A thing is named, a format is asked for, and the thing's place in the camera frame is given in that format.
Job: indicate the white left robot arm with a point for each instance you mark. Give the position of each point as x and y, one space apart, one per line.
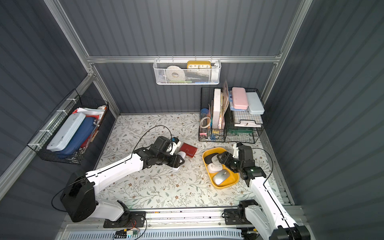
80 196

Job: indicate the grey beige mouse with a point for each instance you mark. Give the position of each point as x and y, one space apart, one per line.
219 158

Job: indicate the white pencil case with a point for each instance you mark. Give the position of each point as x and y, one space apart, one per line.
66 132

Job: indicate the lilac mouse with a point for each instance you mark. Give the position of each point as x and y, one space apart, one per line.
179 160

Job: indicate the white upright box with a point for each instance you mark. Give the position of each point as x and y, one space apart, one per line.
216 108

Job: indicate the black wire side basket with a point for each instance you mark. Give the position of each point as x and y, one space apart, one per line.
91 149

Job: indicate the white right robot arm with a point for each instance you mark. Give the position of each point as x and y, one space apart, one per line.
265 212

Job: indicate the yellow storage tray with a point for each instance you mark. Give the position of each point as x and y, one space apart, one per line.
232 180

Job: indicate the black mouse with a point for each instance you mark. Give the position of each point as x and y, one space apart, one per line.
209 159

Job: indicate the white wire wall basket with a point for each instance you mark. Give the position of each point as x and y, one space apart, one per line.
193 76

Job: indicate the white tape roll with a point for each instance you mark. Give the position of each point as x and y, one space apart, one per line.
175 74

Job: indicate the pink pencil case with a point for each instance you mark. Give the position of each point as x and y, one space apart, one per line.
240 100

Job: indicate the yellow clock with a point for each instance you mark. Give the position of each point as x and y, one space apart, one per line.
199 65

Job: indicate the light grey pencil case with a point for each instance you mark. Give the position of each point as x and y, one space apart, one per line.
255 105

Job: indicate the white slim mouse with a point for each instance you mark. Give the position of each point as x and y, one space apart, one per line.
213 168

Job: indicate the red wallet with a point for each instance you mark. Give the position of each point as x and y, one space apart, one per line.
188 149

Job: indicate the black wire desk organizer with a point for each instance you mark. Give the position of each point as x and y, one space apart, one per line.
239 126

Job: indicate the silver mouse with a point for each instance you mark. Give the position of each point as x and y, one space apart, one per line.
220 177

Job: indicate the beige tape roll in organizer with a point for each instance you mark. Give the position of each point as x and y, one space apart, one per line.
205 123

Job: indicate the blue pencil case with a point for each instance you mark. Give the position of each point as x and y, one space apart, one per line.
84 131

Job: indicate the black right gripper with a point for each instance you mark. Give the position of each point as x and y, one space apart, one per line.
226 159

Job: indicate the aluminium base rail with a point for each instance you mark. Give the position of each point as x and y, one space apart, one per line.
215 223

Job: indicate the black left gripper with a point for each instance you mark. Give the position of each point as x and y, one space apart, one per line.
175 160

